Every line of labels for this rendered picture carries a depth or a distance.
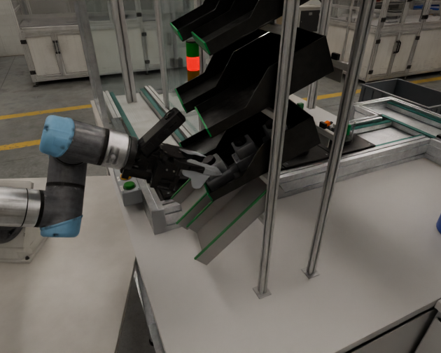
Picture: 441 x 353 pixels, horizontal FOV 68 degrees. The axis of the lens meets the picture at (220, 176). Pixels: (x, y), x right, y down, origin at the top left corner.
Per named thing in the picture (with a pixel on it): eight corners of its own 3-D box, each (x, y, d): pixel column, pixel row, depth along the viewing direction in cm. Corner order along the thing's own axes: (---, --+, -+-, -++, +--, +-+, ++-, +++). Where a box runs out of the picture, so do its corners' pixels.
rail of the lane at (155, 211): (154, 235, 113) (150, 210, 107) (113, 135, 181) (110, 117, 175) (169, 230, 115) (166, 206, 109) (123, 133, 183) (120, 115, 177)
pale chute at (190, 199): (187, 230, 96) (176, 223, 94) (180, 204, 107) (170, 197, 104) (255, 163, 90) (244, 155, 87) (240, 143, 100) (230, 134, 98)
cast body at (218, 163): (212, 192, 77) (199, 170, 73) (206, 183, 80) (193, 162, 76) (242, 173, 77) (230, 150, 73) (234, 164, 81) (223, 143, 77)
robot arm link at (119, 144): (108, 123, 67) (111, 138, 60) (130, 129, 69) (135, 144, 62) (99, 156, 69) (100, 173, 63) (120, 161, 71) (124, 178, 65)
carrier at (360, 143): (332, 159, 140) (339, 132, 133) (299, 137, 158) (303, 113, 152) (374, 148, 148) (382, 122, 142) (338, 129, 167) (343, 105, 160)
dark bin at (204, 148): (190, 171, 86) (176, 150, 82) (182, 148, 97) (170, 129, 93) (283, 120, 85) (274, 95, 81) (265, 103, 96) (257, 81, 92)
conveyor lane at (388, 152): (166, 231, 114) (164, 208, 109) (144, 183, 140) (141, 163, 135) (414, 160, 158) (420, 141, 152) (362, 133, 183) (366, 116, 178)
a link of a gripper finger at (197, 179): (213, 191, 76) (176, 179, 73) (223, 169, 74) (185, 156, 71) (215, 197, 73) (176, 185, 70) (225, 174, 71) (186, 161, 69)
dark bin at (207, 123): (211, 139, 66) (194, 108, 62) (198, 115, 77) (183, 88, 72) (334, 71, 65) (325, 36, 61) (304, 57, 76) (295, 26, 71)
